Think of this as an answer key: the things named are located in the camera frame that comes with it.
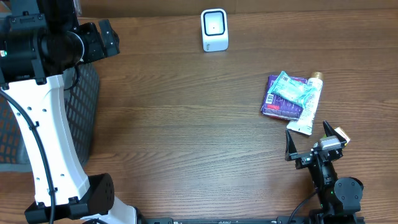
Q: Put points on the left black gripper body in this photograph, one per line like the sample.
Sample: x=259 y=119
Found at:
x=92 y=50

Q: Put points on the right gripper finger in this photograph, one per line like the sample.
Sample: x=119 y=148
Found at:
x=328 y=129
x=290 y=151

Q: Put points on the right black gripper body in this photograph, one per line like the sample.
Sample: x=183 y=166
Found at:
x=303 y=159

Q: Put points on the green juice carton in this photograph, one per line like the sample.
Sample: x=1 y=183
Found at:
x=340 y=132

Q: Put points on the white tube with gold cap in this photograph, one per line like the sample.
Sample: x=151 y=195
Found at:
x=304 y=124

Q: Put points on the red purple pad package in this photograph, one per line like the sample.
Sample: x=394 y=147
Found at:
x=278 y=107

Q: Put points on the teal wipes packet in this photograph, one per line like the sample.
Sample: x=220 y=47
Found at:
x=295 y=92

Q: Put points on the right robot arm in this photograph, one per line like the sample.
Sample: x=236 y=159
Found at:
x=340 y=198

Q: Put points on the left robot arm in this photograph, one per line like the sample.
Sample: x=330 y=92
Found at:
x=45 y=39

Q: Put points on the white barcode scanner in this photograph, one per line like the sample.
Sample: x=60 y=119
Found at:
x=214 y=30

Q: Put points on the grey plastic mesh basket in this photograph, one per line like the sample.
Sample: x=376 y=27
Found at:
x=80 y=105

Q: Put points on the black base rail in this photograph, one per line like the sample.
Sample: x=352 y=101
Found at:
x=278 y=220

